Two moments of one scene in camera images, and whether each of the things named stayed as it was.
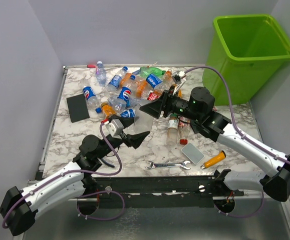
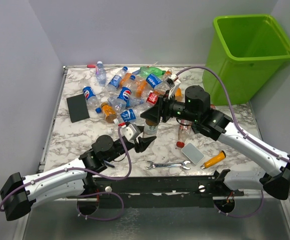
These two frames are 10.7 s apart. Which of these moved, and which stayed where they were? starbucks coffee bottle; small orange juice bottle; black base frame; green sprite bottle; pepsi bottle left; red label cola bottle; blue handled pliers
Moved: starbucks coffee bottle
Stayed: black base frame; pepsi bottle left; red label cola bottle; blue handled pliers; green sprite bottle; small orange juice bottle
